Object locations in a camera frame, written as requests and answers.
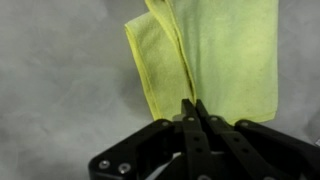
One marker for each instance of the yellow-green towel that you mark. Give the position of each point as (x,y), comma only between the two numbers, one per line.
(222,52)

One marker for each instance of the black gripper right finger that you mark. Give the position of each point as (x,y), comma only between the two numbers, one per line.
(258,152)

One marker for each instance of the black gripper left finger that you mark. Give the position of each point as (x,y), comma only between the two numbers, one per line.
(179,148)

